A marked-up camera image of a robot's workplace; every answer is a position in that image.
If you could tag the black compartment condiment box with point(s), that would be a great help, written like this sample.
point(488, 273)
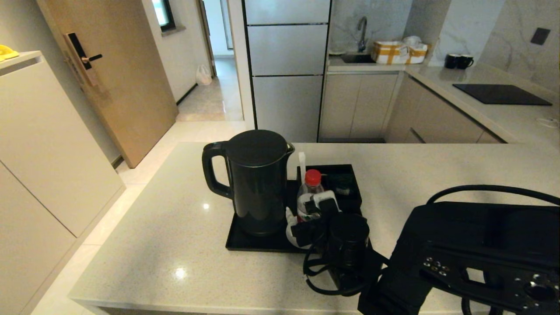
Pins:
point(351, 202)

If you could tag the white paper napkin packet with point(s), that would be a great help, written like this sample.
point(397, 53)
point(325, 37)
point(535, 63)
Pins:
point(301, 162)

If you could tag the black induction cooktop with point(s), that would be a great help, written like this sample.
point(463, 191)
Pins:
point(498, 94)

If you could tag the black electric kettle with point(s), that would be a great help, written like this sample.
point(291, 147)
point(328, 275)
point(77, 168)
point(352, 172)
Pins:
point(258, 190)

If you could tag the dark wall socket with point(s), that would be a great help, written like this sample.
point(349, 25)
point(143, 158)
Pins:
point(540, 36)

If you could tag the dark framed window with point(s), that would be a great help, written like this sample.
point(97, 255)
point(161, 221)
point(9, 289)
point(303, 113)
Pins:
point(162, 13)

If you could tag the dark green package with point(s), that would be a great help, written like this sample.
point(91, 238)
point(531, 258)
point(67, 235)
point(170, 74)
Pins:
point(341, 178)

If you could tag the black sachet white label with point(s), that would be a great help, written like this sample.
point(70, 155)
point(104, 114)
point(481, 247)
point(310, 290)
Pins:
point(343, 190)

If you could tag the clear water bottle red cap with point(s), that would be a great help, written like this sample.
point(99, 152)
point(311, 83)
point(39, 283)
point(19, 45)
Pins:
point(313, 177)

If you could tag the black gold door lock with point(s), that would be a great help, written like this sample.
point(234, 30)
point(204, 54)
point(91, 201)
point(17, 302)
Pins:
point(79, 52)

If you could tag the chrome kitchen faucet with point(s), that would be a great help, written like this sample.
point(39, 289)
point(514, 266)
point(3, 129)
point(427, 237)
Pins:
point(362, 42)

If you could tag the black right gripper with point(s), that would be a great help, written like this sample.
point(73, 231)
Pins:
point(319, 232)

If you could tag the round white saucer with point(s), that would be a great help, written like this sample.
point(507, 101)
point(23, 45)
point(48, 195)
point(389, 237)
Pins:
point(289, 235)

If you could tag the silver multi-door refrigerator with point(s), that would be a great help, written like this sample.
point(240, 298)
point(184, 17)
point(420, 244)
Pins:
point(286, 96)

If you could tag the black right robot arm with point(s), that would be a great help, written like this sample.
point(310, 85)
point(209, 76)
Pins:
point(459, 245)

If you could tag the crumpled white plastic wrap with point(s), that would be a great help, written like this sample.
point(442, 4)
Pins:
point(411, 41)

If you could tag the yellow object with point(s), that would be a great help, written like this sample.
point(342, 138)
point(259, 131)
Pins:
point(5, 53)

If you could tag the white plastic bag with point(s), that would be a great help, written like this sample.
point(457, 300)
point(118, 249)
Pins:
point(203, 76)

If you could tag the beige drawer base cabinet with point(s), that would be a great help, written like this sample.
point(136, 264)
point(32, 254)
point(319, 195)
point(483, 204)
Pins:
point(433, 118)

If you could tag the black ceramic mug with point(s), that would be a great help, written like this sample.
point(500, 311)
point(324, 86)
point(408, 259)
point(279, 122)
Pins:
point(451, 61)
point(464, 62)

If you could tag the beige two-door base cabinet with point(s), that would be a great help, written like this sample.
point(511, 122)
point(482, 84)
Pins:
point(356, 105)

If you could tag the cardboard box with yellow tape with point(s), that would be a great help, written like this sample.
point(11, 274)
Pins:
point(389, 54)

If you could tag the tall cream cabinet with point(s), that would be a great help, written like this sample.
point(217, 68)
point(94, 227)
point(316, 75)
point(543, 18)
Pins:
point(43, 153)

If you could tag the light wooden door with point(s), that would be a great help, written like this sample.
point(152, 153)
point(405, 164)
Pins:
point(122, 87)

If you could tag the dark kitchen sink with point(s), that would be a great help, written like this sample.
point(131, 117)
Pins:
point(356, 57)

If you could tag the black rectangular serving tray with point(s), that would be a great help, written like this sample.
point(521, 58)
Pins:
point(253, 243)

